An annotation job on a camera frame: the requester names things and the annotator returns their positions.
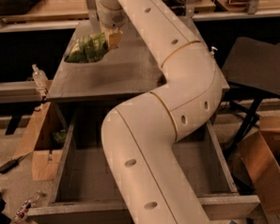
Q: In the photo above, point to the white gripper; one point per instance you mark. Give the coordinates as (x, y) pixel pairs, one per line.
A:
(113, 18)

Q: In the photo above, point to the cardboard box right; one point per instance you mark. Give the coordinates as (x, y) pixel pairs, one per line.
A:
(259, 153)

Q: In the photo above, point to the plastic bottle on floor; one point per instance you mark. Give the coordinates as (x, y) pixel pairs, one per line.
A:
(21, 215)

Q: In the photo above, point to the grey cabinet with top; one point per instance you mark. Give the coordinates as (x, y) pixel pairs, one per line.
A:
(112, 71)

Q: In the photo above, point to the green jalapeno chip bag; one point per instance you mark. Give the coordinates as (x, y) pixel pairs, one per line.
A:
(88, 49)

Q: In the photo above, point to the cardboard box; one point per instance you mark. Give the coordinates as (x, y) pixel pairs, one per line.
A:
(38, 141)
(259, 153)

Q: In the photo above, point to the green bag in box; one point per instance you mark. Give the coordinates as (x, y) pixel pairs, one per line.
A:
(59, 138)

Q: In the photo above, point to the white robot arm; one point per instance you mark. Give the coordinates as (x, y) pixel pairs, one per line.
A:
(138, 135)

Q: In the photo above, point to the cardboard box left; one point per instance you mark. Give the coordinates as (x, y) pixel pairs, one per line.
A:
(38, 141)

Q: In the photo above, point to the clear sanitizer bottle left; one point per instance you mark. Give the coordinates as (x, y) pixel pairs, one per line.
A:
(39, 76)

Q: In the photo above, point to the black folding table right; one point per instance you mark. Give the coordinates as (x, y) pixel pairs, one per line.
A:
(255, 66)

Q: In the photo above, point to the black power adapter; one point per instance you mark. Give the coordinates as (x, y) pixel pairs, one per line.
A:
(8, 166)

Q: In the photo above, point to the open grey top drawer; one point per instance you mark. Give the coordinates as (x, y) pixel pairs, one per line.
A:
(85, 191)

